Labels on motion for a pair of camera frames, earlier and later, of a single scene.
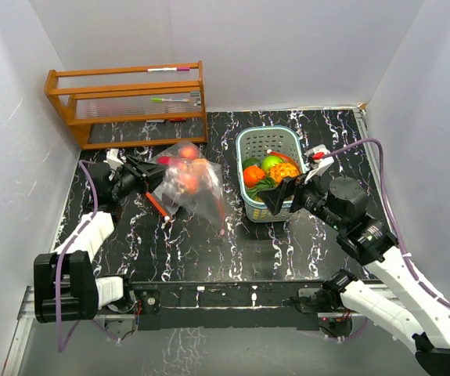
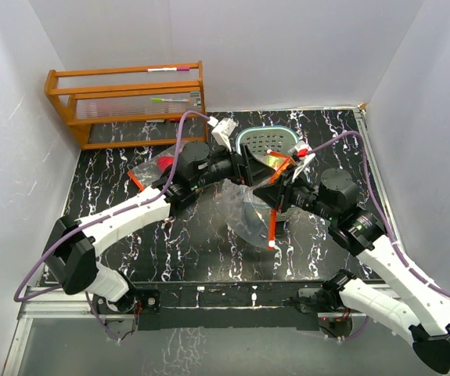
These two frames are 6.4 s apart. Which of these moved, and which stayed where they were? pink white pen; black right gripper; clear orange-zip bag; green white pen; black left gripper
Moved: black left gripper; clear orange-zip bag
Stayed: green white pen; black right gripper; pink white pen
